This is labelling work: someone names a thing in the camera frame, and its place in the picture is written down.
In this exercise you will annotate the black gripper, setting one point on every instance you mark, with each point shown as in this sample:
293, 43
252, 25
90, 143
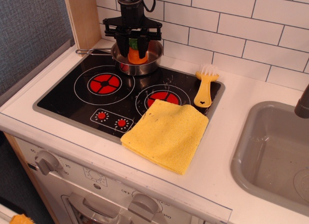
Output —
133, 24

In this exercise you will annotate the orange carrot salt shaker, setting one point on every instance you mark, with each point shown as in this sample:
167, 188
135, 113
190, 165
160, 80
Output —
133, 54

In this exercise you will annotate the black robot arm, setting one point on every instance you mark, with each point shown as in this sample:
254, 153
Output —
136, 2

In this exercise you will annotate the yellow scrub brush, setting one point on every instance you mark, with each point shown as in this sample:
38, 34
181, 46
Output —
207, 73

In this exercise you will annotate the yellow folded cloth napkin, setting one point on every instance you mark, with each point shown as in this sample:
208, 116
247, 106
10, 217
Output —
167, 135

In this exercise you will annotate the black toy stovetop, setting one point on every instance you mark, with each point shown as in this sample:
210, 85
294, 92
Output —
95, 85

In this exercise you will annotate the red left stove knob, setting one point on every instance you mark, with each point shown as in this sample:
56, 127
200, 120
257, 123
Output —
101, 116

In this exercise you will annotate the red stove knob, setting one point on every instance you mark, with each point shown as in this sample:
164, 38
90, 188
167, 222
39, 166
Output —
101, 116
121, 123

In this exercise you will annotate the red right stove knob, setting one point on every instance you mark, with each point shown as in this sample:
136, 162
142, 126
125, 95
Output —
121, 123

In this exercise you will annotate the grey timer knob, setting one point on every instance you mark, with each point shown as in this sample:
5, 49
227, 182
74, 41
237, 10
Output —
46, 162

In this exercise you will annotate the grey oven knob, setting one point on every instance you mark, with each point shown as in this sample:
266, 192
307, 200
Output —
144, 207

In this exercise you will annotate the grey sink basin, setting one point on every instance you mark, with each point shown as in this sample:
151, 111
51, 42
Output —
271, 160

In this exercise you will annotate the grey faucet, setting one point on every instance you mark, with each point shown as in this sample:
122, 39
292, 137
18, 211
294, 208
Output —
302, 106

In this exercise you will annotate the orange fuzzy object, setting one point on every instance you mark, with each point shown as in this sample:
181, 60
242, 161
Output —
17, 219

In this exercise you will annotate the steel saucepan with handle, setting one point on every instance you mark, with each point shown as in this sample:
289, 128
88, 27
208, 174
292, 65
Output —
154, 52

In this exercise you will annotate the wooden side post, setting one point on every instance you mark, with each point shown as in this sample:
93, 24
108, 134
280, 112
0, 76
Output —
84, 22

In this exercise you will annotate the oven door with handle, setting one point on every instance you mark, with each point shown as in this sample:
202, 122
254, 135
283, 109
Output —
92, 209

